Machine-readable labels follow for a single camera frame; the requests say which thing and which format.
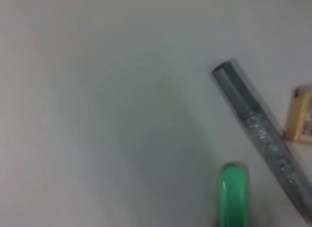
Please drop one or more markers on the beige eraser with barcode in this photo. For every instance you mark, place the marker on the beige eraser with barcode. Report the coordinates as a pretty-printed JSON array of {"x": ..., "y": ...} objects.
[{"x": 298, "y": 114}]

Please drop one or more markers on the grey glitter pen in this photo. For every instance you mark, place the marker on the grey glitter pen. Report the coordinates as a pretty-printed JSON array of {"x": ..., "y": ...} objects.
[{"x": 263, "y": 136}]

